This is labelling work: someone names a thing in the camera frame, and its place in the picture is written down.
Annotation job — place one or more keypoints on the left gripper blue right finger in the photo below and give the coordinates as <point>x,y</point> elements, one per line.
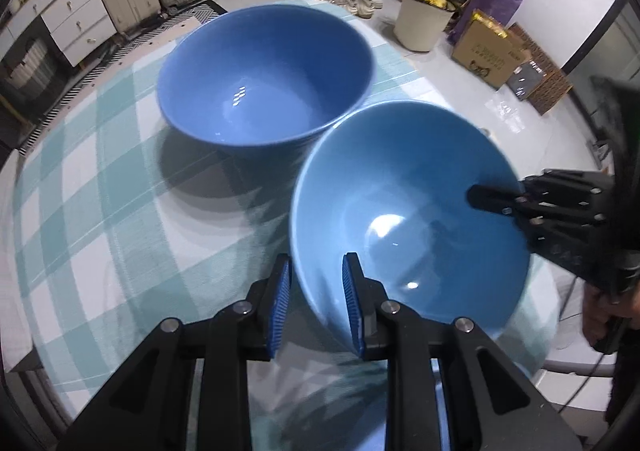
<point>362,295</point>

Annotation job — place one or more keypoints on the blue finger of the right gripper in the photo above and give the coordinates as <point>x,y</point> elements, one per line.
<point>500,202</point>

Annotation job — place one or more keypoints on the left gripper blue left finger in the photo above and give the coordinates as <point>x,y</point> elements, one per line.
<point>275,303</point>

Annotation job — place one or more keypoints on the light blue bowl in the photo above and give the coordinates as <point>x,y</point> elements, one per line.
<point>389,183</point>

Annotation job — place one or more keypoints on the person's right hand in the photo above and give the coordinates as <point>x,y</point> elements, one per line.
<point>597,309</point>

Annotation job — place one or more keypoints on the cardboard box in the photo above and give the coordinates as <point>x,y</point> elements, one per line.
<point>489,51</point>

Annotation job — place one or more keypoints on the teal checked tablecloth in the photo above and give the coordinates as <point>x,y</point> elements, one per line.
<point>120,221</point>

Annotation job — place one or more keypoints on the beige trash bin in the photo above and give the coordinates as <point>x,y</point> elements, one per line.
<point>421,22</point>

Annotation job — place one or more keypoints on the purple plastic bag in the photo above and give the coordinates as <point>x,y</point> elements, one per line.
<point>500,10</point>

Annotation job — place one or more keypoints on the blue bowl far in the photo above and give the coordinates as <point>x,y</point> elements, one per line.
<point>266,77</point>

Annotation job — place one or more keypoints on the woven laundry basket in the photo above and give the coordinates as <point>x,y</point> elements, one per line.
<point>39,71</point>

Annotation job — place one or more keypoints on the white drawer desk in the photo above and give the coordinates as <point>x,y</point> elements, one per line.
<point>77,27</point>

